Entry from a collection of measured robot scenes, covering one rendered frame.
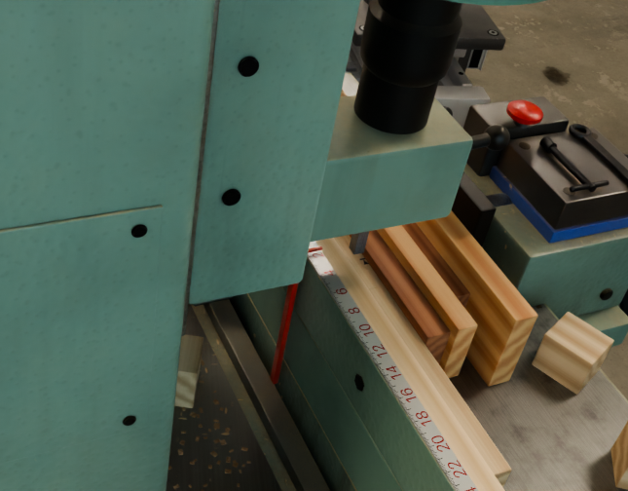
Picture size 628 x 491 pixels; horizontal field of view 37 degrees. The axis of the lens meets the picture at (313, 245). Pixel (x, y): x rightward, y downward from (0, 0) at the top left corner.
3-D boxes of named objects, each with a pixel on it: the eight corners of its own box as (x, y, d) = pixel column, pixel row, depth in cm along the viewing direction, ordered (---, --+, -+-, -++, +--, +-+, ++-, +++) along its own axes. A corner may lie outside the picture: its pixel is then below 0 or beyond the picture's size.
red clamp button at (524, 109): (547, 125, 78) (551, 115, 77) (518, 130, 77) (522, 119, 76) (527, 105, 80) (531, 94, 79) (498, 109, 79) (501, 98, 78)
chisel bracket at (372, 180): (446, 234, 70) (477, 138, 64) (272, 267, 64) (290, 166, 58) (398, 174, 75) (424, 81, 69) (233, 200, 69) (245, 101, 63)
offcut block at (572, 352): (531, 364, 73) (544, 333, 71) (553, 341, 75) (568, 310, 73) (576, 395, 71) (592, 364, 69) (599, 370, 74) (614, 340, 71)
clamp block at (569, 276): (623, 309, 84) (663, 233, 79) (500, 341, 79) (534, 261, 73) (530, 207, 94) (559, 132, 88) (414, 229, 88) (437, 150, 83)
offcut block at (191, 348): (157, 365, 80) (160, 330, 77) (200, 371, 80) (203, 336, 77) (148, 402, 77) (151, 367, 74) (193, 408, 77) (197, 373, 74)
